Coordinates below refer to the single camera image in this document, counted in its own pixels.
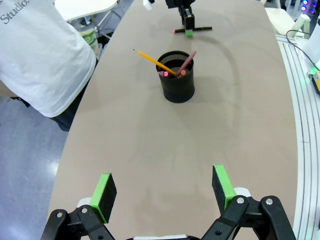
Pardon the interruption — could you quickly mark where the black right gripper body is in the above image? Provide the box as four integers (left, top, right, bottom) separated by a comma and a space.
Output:
164, 0, 196, 10

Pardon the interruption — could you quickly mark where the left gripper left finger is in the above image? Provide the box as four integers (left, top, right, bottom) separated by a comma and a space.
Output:
41, 172, 118, 240

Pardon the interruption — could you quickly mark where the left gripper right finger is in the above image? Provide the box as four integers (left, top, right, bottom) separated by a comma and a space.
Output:
201, 164, 298, 240

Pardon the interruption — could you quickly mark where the black pen with red end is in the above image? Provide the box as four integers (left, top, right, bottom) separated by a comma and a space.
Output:
172, 25, 214, 35

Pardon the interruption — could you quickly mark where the pink pen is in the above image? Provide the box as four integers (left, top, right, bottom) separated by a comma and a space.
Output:
175, 50, 198, 77

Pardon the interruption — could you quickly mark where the yellow pencil with pink eraser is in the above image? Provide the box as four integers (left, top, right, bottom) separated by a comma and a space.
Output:
132, 48, 177, 77

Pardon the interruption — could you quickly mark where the black mesh pen holder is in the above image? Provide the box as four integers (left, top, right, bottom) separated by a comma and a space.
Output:
155, 50, 196, 104

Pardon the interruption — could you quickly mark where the white side table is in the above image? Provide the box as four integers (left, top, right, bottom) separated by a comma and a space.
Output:
53, 0, 119, 26

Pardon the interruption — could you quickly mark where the green and white bag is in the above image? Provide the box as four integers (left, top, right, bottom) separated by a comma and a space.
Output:
79, 28, 99, 54

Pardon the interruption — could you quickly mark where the white angled stand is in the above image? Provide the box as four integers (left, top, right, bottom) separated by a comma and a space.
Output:
264, 6, 311, 39

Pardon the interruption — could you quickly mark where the computer tower with lights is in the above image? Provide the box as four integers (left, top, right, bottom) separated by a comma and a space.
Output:
286, 0, 320, 14

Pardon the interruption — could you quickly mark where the yellow device with green light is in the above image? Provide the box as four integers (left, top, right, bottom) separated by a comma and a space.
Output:
307, 66, 320, 94

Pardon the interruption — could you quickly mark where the person in white t-shirt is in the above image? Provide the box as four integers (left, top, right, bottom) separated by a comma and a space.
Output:
0, 0, 98, 133

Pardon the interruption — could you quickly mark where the white aluminium base frame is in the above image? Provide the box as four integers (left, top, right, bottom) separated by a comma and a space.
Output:
274, 32, 320, 240

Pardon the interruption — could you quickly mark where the black thin cable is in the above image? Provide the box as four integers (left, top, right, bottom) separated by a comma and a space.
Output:
285, 29, 320, 71

